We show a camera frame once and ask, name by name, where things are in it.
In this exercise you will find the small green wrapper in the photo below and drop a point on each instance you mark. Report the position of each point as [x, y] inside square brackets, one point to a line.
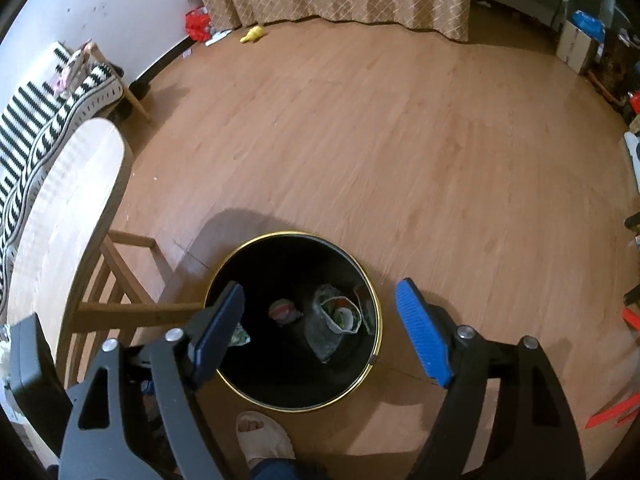
[240, 336]

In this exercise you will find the wooden table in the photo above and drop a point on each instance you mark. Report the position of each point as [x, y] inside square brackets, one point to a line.
[65, 210]

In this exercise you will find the blue plastic bag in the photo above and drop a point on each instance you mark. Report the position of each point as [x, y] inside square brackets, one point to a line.
[590, 25]

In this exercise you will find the black bin with gold rim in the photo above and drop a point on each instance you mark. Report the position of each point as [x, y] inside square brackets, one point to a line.
[280, 270]

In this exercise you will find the red plastic bag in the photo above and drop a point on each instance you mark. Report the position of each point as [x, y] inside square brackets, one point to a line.
[197, 25]

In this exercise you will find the white cardboard box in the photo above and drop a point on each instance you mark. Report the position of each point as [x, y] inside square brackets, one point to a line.
[575, 50]

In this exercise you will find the striped covered sofa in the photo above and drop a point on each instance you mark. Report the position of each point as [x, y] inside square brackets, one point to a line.
[30, 125]

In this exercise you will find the person's slippered foot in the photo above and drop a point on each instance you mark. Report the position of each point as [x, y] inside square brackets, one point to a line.
[262, 440]

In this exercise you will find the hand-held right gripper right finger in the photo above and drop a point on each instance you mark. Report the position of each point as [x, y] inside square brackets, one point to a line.
[422, 332]

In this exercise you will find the crumpled printed wrapper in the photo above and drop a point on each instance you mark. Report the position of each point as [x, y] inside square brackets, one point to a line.
[365, 305]

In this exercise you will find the white paper scrap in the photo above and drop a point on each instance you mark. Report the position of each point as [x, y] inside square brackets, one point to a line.
[217, 37]

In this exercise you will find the yellow toy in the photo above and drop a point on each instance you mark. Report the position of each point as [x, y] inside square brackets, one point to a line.
[252, 35]

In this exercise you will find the round pink wrapper ball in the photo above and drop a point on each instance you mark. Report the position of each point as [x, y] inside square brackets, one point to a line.
[284, 312]

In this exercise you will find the red plastic strips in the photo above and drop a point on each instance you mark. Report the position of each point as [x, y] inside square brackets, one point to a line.
[615, 410]

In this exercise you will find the clear plastic bag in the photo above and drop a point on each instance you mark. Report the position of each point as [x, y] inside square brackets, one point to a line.
[320, 345]

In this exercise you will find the white paper cup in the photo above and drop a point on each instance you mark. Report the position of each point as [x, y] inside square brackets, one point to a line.
[345, 317]

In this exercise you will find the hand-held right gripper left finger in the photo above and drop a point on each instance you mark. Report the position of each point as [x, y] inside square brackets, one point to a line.
[220, 330]

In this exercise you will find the person's leg in jeans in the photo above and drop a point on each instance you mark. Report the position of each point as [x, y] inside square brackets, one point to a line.
[285, 470]

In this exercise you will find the pink cloth item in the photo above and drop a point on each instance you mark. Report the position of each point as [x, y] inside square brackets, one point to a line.
[61, 80]

